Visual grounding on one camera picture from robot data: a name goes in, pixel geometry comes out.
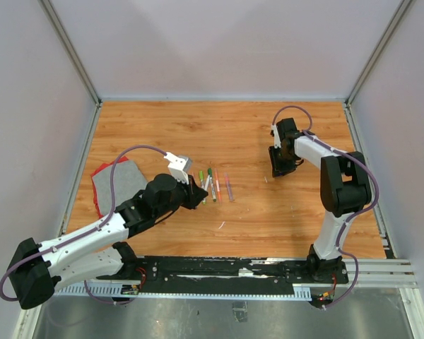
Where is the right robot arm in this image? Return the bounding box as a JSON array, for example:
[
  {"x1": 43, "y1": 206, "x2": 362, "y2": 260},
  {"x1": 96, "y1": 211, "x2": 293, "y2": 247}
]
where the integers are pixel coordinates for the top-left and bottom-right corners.
[{"x1": 269, "y1": 131, "x2": 372, "y2": 283}]

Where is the grey slotted cable duct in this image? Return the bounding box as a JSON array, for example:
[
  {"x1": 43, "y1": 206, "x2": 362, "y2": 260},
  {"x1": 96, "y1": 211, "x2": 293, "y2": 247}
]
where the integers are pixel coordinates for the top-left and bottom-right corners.
[{"x1": 54, "y1": 282, "x2": 312, "y2": 302}]

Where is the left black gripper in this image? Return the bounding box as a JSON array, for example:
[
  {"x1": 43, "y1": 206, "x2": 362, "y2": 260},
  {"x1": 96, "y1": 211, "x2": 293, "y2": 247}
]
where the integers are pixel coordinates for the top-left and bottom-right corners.
[{"x1": 155, "y1": 172, "x2": 208, "y2": 219}]

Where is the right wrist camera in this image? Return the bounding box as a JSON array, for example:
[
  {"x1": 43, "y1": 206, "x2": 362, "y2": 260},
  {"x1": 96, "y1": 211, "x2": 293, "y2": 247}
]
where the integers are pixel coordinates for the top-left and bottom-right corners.
[{"x1": 271, "y1": 118, "x2": 301, "y2": 149}]

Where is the red cloth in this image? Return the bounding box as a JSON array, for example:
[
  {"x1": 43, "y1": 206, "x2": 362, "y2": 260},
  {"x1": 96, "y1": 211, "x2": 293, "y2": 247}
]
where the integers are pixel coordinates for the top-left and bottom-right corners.
[{"x1": 91, "y1": 157, "x2": 134, "y2": 218}]

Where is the purple pen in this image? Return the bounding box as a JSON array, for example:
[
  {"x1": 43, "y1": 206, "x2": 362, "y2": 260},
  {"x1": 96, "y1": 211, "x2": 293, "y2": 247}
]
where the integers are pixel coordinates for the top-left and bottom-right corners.
[{"x1": 224, "y1": 172, "x2": 234, "y2": 202}]

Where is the grey felt cloth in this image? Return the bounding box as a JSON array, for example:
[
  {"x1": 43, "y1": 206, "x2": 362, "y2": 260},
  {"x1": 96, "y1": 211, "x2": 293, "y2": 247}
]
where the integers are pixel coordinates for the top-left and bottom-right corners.
[{"x1": 91, "y1": 157, "x2": 148, "y2": 217}]

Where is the orange highlighter pen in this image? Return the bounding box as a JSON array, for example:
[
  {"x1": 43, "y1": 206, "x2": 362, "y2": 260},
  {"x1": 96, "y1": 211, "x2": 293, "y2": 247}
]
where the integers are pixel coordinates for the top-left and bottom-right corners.
[{"x1": 214, "y1": 168, "x2": 223, "y2": 204}]

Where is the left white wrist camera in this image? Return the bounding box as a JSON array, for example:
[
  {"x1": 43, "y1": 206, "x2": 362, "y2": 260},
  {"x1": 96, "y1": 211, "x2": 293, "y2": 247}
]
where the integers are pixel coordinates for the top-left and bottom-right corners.
[{"x1": 164, "y1": 152, "x2": 193, "y2": 184}]

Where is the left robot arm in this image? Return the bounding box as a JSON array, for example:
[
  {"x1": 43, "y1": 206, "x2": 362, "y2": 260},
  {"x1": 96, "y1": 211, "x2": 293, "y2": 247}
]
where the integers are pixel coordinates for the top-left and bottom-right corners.
[{"x1": 8, "y1": 174, "x2": 208, "y2": 309}]

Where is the white pen green tip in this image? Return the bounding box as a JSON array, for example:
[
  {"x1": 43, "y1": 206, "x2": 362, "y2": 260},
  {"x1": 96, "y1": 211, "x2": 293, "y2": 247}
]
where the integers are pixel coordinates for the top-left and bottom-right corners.
[{"x1": 201, "y1": 179, "x2": 206, "y2": 205}]

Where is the white blue pen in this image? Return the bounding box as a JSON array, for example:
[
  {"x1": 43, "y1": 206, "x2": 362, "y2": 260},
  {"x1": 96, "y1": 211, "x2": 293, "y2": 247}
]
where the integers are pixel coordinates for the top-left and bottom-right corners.
[
  {"x1": 204, "y1": 175, "x2": 211, "y2": 191},
  {"x1": 209, "y1": 175, "x2": 217, "y2": 202}
]

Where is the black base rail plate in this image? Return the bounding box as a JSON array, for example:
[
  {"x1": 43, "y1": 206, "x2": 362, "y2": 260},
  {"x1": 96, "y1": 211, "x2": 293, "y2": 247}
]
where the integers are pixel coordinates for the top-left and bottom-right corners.
[{"x1": 95, "y1": 255, "x2": 349, "y2": 294}]

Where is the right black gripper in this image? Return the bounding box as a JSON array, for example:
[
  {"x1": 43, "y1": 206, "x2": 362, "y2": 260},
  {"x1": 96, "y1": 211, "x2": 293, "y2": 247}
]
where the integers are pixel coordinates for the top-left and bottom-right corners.
[{"x1": 269, "y1": 145, "x2": 297, "y2": 177}]

